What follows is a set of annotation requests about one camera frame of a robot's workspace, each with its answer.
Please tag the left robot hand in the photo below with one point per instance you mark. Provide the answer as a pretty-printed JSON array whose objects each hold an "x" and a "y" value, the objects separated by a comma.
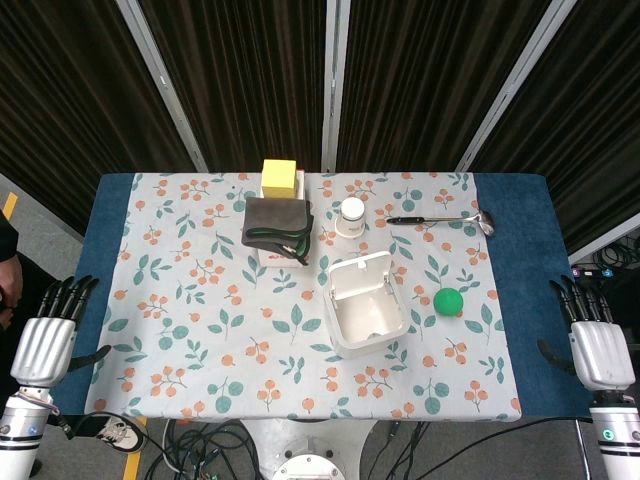
[{"x": 42, "y": 345}]

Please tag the aluminium frame post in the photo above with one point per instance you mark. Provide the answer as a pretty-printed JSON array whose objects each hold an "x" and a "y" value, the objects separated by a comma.
[
  {"x": 515, "y": 82},
  {"x": 334, "y": 82},
  {"x": 165, "y": 80}
]

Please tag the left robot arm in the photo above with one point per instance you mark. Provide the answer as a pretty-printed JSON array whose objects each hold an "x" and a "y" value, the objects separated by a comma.
[{"x": 20, "y": 430}]

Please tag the blue table cover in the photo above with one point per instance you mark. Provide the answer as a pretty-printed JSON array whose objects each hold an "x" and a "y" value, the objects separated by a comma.
[{"x": 105, "y": 240}]

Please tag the yellow cube block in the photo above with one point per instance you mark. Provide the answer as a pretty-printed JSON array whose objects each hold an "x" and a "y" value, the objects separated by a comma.
[{"x": 278, "y": 178}]

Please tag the power strip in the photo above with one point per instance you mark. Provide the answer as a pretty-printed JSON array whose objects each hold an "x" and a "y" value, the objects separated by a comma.
[{"x": 597, "y": 273}]

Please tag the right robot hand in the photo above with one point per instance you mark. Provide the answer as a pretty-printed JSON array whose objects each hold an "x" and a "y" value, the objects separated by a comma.
[{"x": 600, "y": 352}]

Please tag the green ball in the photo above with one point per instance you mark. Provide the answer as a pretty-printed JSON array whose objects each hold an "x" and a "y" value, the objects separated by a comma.
[{"x": 448, "y": 302}]

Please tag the person in dark clothing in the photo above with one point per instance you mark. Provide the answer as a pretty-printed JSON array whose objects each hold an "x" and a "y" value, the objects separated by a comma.
[{"x": 10, "y": 272}]

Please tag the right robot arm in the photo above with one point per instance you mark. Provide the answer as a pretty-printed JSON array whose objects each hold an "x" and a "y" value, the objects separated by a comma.
[{"x": 615, "y": 437}]

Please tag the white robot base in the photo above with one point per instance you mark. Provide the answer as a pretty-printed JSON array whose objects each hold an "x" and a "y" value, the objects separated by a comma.
[{"x": 310, "y": 450}]

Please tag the white open-lid bin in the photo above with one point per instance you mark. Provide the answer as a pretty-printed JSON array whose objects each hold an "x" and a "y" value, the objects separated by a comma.
[{"x": 367, "y": 307}]

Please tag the white cylindrical bottle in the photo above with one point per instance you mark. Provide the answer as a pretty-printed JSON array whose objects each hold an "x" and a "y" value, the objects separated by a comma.
[{"x": 351, "y": 217}]

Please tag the black and white sneaker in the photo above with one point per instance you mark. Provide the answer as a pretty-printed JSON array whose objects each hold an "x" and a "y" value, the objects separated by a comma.
[{"x": 112, "y": 432}]

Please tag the floral tablecloth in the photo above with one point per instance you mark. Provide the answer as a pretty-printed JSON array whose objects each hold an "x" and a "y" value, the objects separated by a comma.
[{"x": 300, "y": 320}]

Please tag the folded grey cloth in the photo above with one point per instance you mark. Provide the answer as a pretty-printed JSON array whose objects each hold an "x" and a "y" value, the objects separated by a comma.
[{"x": 277, "y": 225}]

